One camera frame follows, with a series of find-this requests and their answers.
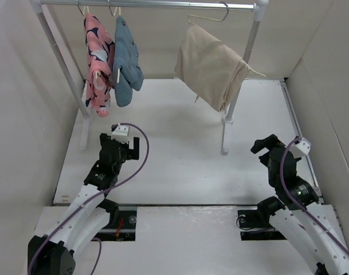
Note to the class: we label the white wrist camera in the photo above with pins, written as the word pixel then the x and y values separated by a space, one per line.
pixel 301 148
pixel 120 133

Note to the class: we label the wooden hanger under pink shorts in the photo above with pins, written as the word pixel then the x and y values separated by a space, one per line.
pixel 82 10

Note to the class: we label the blue denim shorts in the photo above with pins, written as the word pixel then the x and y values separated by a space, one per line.
pixel 128 76

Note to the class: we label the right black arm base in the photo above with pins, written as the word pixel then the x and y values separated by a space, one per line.
pixel 253 228

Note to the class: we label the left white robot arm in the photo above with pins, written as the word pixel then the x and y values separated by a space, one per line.
pixel 57 250

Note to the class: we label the pink floral shorts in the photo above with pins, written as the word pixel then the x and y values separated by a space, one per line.
pixel 100 56

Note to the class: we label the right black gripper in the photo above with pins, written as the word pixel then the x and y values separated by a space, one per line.
pixel 271 141

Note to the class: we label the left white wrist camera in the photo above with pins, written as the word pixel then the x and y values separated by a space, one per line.
pixel 120 133

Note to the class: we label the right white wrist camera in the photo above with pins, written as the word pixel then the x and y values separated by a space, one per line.
pixel 301 148

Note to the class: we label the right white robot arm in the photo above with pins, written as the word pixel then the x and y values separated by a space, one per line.
pixel 295 210

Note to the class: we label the metal clothes rack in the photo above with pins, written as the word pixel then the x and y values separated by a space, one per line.
pixel 257 8

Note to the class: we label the wooden hanger under denim shorts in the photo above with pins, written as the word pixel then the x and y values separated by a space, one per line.
pixel 117 11

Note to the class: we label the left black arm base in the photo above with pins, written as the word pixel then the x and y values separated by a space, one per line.
pixel 120 229

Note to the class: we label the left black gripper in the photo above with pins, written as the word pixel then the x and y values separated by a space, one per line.
pixel 130 153

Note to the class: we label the beige trousers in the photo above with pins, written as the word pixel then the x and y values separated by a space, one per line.
pixel 212 70

